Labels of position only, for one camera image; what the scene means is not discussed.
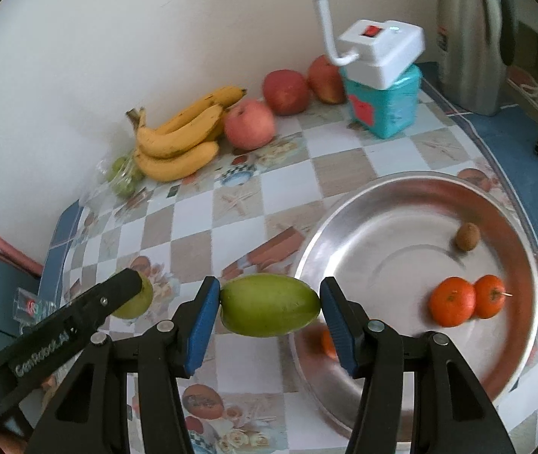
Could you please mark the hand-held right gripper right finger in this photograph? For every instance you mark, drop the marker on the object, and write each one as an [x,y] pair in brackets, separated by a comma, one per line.
[340,331]

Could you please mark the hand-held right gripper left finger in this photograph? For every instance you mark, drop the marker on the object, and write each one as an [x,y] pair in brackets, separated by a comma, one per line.
[200,331]

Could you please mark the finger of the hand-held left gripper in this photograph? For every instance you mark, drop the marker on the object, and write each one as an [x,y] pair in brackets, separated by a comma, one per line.
[117,291]

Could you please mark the green pear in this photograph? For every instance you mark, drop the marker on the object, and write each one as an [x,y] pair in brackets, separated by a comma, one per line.
[143,302]

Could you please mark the green mango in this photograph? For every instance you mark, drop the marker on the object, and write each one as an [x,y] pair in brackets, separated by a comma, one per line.
[269,305]

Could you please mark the orange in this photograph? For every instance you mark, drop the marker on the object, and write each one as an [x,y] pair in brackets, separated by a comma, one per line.
[489,295]
[452,302]

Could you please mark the round steel basin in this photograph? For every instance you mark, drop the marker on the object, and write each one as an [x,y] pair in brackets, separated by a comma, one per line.
[406,227]

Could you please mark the brown kiwi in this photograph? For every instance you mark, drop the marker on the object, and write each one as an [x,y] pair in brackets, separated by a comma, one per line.
[467,236]

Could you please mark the small clear plastic box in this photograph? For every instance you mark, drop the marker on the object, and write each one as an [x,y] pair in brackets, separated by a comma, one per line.
[32,310]

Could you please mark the checkered printed tablecloth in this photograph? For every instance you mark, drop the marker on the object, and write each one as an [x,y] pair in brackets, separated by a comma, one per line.
[193,246]

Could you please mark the pink bar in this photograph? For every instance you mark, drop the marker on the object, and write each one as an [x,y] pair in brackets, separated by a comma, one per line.
[8,248]

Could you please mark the bag of small green jujubes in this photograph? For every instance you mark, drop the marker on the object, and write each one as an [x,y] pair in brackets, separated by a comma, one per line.
[122,177]

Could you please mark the yellow banana bunch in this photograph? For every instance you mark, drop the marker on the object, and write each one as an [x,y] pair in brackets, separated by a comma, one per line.
[179,142]

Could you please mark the pink apple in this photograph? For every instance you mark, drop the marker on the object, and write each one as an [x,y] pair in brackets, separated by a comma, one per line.
[250,125]

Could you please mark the teal plastic box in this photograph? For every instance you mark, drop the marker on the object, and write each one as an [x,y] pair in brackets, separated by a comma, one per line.
[387,108]

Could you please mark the dark red apple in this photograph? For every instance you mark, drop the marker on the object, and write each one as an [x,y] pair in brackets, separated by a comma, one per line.
[285,92]
[324,78]

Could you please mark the white power strip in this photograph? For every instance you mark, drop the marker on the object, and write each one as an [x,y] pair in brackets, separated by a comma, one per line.
[392,56]

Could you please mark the steel thermos jug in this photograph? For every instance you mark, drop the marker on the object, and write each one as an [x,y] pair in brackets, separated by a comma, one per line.
[467,33]

